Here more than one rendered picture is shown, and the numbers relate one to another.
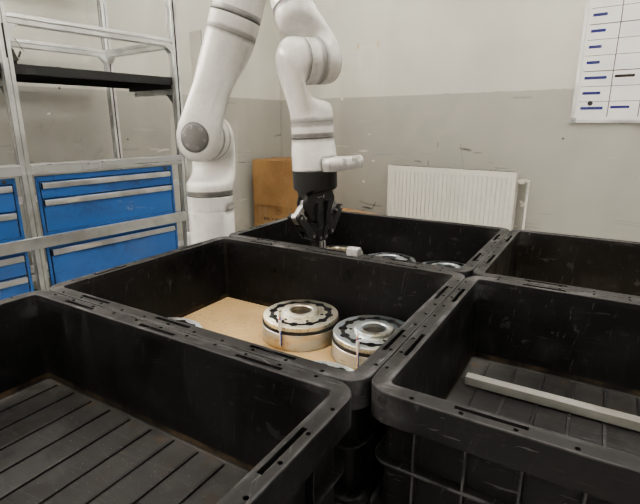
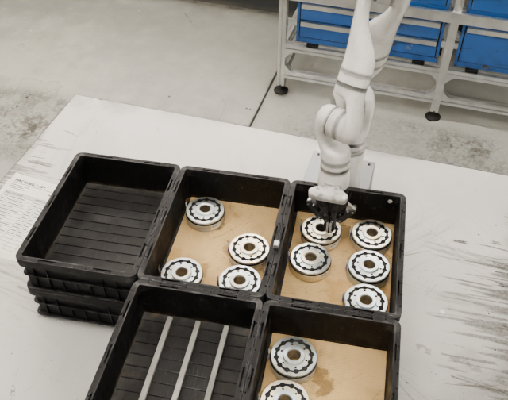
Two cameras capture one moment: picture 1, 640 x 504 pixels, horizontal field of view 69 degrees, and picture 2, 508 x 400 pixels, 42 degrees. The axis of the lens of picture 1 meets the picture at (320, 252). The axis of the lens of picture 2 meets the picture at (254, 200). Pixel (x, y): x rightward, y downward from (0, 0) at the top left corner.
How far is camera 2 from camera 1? 143 cm
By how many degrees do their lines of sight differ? 65
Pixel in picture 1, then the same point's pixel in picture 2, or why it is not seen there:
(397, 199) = not seen: outside the picture
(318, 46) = (331, 124)
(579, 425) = (206, 369)
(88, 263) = (497, 51)
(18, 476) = (128, 223)
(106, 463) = (139, 238)
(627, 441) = (200, 384)
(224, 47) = not seen: hidden behind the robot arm
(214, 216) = not seen: hidden behind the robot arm
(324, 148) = (325, 178)
